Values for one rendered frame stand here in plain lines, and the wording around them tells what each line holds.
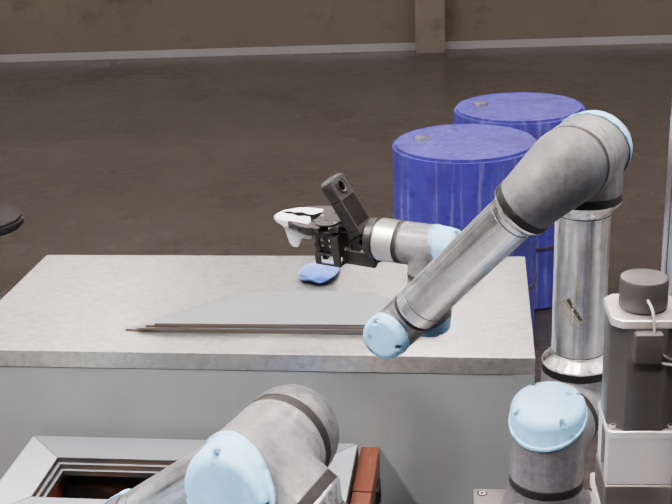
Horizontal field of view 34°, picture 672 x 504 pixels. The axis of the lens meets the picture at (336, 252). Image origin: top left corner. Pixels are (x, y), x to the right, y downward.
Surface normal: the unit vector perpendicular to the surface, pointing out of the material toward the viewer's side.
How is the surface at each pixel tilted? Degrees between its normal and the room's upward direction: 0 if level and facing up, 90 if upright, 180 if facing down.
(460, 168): 90
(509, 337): 0
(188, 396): 90
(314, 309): 0
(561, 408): 8
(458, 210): 90
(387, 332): 90
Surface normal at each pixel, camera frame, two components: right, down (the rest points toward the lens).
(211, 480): -0.53, 0.25
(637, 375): -0.07, 0.35
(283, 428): 0.41, -0.76
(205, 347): -0.04, -0.94
